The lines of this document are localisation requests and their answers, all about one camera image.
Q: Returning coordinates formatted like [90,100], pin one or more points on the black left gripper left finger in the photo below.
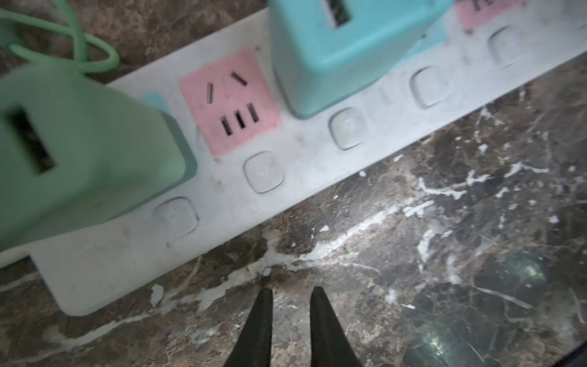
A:
[253,347]

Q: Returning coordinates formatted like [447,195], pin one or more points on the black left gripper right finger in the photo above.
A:
[329,345]

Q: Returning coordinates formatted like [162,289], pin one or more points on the white power strip coloured sockets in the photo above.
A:
[90,268]

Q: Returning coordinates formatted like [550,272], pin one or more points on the light green plug adapter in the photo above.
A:
[75,153]

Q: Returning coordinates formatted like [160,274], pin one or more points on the teal plug adapter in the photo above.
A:
[326,51]

